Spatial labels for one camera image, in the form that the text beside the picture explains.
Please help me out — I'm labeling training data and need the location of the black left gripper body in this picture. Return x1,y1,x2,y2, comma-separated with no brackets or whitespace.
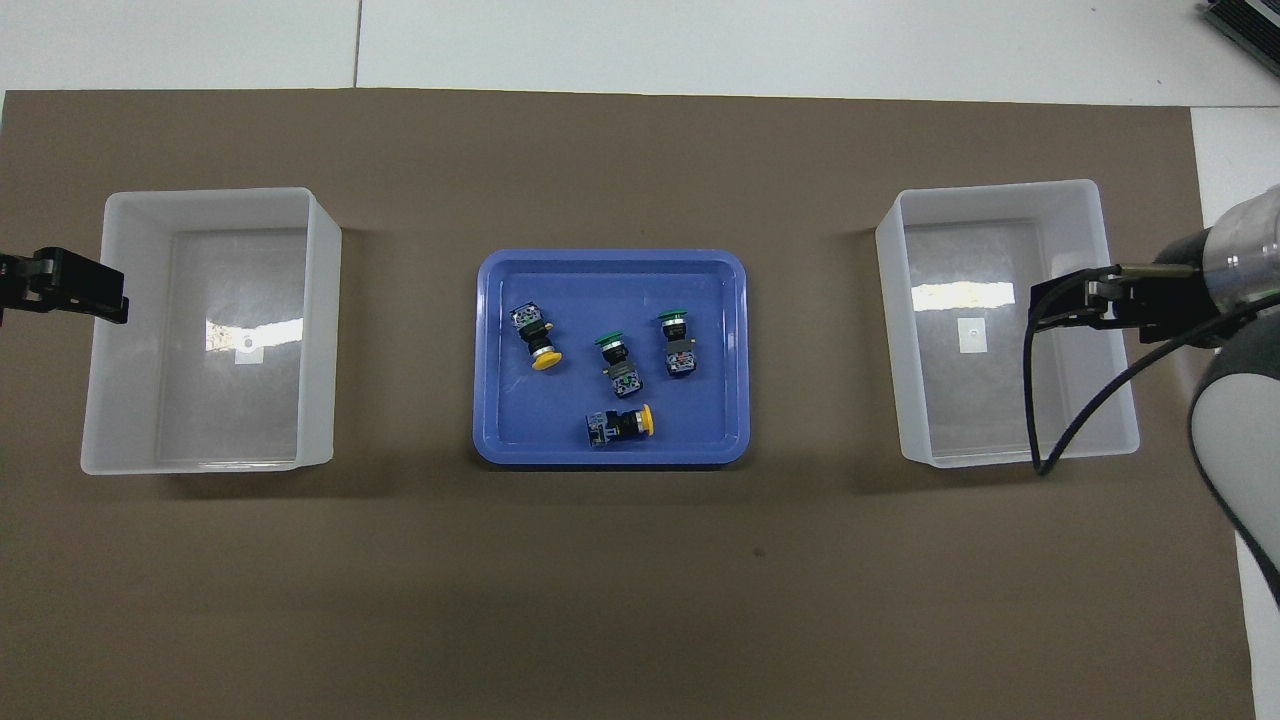
0,252,46,316

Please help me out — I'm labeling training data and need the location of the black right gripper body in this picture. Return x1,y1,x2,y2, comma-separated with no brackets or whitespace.
1105,230,1223,349

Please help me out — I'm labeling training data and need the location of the green push button switch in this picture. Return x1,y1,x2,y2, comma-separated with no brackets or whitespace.
594,332,645,400
656,311,698,379

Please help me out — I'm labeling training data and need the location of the yellow push button switch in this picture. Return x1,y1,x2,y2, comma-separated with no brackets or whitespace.
586,403,656,448
510,304,563,373

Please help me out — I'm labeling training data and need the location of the translucent white plastic box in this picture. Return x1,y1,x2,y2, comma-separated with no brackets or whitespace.
80,187,343,476
876,179,1141,469

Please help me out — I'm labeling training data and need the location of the dark grey ribbed device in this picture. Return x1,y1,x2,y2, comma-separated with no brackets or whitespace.
1200,0,1280,69

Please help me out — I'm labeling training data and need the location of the blue plastic tray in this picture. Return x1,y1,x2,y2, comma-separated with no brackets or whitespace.
472,248,751,468

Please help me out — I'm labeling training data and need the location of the brown paper table mat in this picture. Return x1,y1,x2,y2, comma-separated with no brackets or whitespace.
0,88,1256,720

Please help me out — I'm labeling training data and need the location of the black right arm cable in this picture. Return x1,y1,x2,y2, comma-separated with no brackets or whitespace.
1022,268,1280,477

